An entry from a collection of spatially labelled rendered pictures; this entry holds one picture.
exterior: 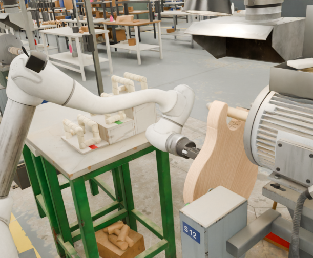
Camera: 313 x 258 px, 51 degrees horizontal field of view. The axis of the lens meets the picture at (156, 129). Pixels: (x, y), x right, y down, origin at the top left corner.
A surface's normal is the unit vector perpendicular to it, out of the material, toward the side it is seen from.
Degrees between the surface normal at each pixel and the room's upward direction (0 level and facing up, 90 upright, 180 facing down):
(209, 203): 0
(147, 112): 90
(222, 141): 90
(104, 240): 0
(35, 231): 0
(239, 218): 90
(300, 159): 90
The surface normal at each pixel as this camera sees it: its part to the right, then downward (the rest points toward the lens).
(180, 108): 0.43, 0.22
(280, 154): -0.78, 0.31
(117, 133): 0.61, 0.27
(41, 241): -0.08, -0.91
